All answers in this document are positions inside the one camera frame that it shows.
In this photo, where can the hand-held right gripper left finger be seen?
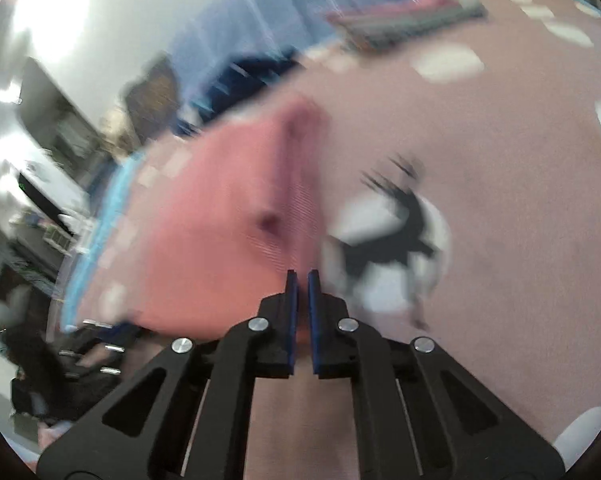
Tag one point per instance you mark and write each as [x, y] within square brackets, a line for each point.
[291, 310]

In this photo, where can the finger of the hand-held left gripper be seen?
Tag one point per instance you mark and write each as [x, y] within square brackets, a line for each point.
[115, 360]

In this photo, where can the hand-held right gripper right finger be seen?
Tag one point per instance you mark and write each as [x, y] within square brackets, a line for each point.
[314, 320]

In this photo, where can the pink ribbed sweater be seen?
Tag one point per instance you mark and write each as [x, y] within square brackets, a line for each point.
[205, 210]

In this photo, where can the dark shelf unit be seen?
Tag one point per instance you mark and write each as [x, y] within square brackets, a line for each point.
[15, 270]

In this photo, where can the turquoise blanket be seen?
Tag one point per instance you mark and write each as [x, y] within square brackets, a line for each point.
[110, 200]

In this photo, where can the black screen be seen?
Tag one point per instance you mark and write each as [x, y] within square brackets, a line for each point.
[45, 195]

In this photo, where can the beige crumpled cloth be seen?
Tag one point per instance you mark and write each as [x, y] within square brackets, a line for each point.
[115, 130]

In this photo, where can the navy star print fleece garment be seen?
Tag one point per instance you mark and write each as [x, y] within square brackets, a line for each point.
[260, 67]

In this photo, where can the pink dotted bed blanket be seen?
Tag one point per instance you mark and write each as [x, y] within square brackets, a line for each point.
[505, 160]

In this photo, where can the arched doorway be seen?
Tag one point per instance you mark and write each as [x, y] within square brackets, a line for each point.
[55, 110]

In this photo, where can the dark tree print pillow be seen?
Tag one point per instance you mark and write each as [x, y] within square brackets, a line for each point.
[155, 90]

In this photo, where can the folded beige garment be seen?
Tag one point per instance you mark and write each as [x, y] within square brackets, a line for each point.
[430, 19]

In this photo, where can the folded pink garment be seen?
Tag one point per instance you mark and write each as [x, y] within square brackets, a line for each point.
[420, 1]

